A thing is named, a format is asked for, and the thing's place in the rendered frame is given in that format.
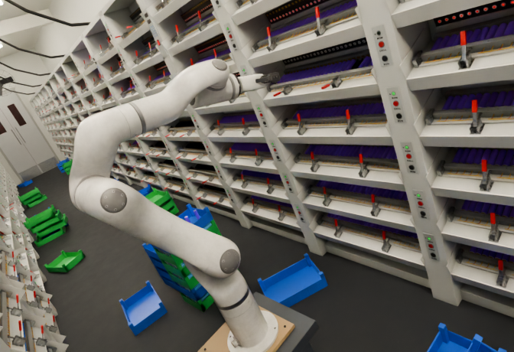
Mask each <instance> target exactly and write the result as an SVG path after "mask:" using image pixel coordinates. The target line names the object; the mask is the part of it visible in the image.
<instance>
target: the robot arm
mask: <svg viewBox="0 0 514 352"><path fill-rule="evenodd" d="M229 72H230V70H229V65H228V64H227V63H226V62H225V61H223V60H219V59H212V60H206V61H204V62H200V63H198V64H194V65H192V66H190V67H188V68H186V69H185V70H183V71H181V72H180V73H179V74H178V75H177V76H176V77H175V78H174V79H173V80H172V81H171V82H170V83H169V84H168V85H167V87H166V88H165V89H164V90H163V91H161V92H160V93H157V94H154V95H151V96H147V97H145V98H142V99H137V100H135V101H132V102H130V103H126V104H123V105H121V106H117V107H114V108H111V109H107V110H105V111H102V112H98V113H97V114H94V115H92V116H89V117H87V118H86V119H84V120H83V121H82V122H81V123H80V125H79V126H78V128H77V130H76V135H75V141H74V152H73V163H72V167H71V170H70V177H69V191H70V199H71V201H72V203H73V205H74V207H75V208H76V209H78V210H80V211H81V212H83V213H86V214H88V215H90V216H91V217H95V218H96V219H98V220H101V221H102V222H105V223H107V224H109V225H111V226H113V227H115V228H117V229H120V230H122V231H124V232H126V233H128V234H130V235H132V236H134V237H137V238H139V239H140V240H143V241H145V242H146V243H150V244H151V245H153V246H156V247H158V248H160V249H162V250H164V251H166V252H168V253H170V254H172V255H174V256H176V257H178V258H180V259H182V260H183V261H184V264H185V266H186V267H187V268H188V270H189V271H190V273H191V274H192V275H193V276H194V278H195V279H196V280H197V281H198V282H199V283H200V284H201V285H202V286H203V287H204V288H205V289H206V290H207V291H208V292H209V293H210V295H211V296H212V298H213V300H214V301H215V303H216V306H217V307H218V309H219V310H220V313H221V315H222V316H223V318H224V320H225V321H226V323H227V325H228V327H229V329H230V332H229V336H228V339H227V344H228V348H229V351H230V352H266V351H267V350H268V349H269V348H270V347H271V346H272V345H273V344H274V342H275V340H276V337H277V336H278V322H277V320H276V318H275V316H274V315H273V314H272V313H270V312H268V311H261V310H260V308H259V306H258V304H257V302H256V300H255V298H254V296H253V294H252V293H251V291H250V289H249V287H248V285H247V283H246V281H245V279H244V277H243V276H242V274H241V273H240V272H239V270H238V268H239V264H240V259H241V256H240V252H239V248H238V247H237V245H236V244H235V243H234V242H233V241H231V240H229V239H227V238H226V237H223V236H220V235H217V234H215V233H212V232H210V231H208V230H205V229H203V228H200V227H198V226H195V225H193V224H192V223H188V222H187V221H185V220H182V219H181V218H179V217H176V216H175V215H173V214H172V213H169V212H168V211H166V210H164V209H163V208H161V207H159V206H157V205H156V204H154V203H152V202H151V201H150V200H149V199H147V198H146V197H144V196H143V195H142V194H141V193H139V192H138V191H137V190H135V189H134V188H132V187H129V186H128V185H127V184H124V183H122V182H120V181H117V180H115V179H112V178H110V172H111V169H112V165H113V162H114V160H115V156H116V153H117V150H118V147H119V145H120V144H121V143H122V142H124V141H127V140H129V139H132V138H134V137H136V136H139V135H142V134H144V133H146V132H149V131H151V130H153V129H156V128H158V127H160V126H163V125H166V124H168V123H169V122H173V121H174V120H176V119H178V118H179V117H180V116H181V115H182V113H183V112H184V110H185V109H186V108H187V106H188V105H190V106H191V107H192V108H194V109H196V108H200V107H203V106H209V105H213V104H216V103H221V102H225V101H229V100H232V99H236V98H237V97H238V96H239V95H240V93H246V92H249V91H253V90H259V89H262V88H265V87H266V85H265V83H274V82H278V81H280V76H279V72H274V73H270V74H267V75H264V76H263V74H262V73H261V74H254V75H248V76H243V77H237V76H236V75H234V74H231V73H229ZM267 80H268V81H267ZM265 81H267V82H265Z"/></svg>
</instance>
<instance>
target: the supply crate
mask: <svg viewBox="0 0 514 352"><path fill-rule="evenodd" d="M186 206H187V210H185V211H184V212H183V213H182V214H181V215H179V216H178V217H179V218H181V219H182V220H185V217H186V216H188V218H189V220H190V222H191V223H192V224H193V225H195V226H198V227H200V228H204V227H205V226H206V225H207V224H208V223H209V222H210V221H211V220H213V216H212V214H211V212H210V211H209V209H208V207H205V208H204V209H203V210H201V209H197V208H192V206H191V205H190V204H188V205H186ZM194 210H197V212H198V214H199V216H200V219H199V220H198V219H197V218H196V216H195V214H194ZM185 221H186V220H185ZM152 247H154V248H156V249H159V250H161V251H164V250H162V249H160V248H158V247H156V246H153V245H152ZM164 252H166V251H164ZM166 253H168V252H166ZM169 254H170V253H169Z"/></svg>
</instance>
